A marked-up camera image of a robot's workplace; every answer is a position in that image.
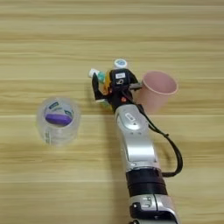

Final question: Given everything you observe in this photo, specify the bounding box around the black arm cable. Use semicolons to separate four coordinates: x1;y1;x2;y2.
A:
124;89;185;179

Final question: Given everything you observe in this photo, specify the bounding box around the pink plastic cup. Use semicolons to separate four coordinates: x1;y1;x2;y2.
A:
136;70;179;115

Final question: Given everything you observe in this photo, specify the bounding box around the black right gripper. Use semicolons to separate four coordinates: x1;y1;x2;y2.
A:
91;72;144;114

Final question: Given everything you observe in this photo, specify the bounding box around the clear plastic container purple inside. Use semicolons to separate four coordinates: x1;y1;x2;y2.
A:
36;96;82;147

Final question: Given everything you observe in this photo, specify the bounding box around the white and teal glue stick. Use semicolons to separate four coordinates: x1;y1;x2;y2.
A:
88;67;107;83

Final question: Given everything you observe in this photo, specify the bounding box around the orange juice bottle white cap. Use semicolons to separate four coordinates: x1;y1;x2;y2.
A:
95;58;130;109

